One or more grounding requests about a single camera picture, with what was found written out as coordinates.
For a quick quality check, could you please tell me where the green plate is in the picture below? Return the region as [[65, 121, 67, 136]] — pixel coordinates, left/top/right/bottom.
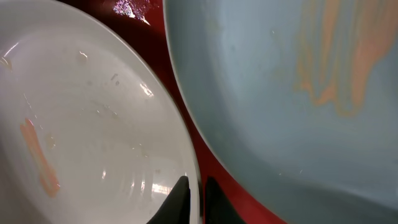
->
[[164, 0, 397, 223]]

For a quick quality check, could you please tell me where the red plastic tray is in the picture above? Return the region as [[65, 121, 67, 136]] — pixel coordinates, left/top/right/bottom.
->
[[58, 0, 289, 224]]

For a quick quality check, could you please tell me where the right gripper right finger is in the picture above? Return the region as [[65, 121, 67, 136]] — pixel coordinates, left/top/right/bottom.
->
[[205, 177, 246, 224]]

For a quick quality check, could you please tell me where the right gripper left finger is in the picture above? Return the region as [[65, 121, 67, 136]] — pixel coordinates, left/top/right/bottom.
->
[[147, 176, 190, 224]]

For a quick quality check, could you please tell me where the white plate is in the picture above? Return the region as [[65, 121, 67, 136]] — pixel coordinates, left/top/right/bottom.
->
[[1, 1, 203, 223]]

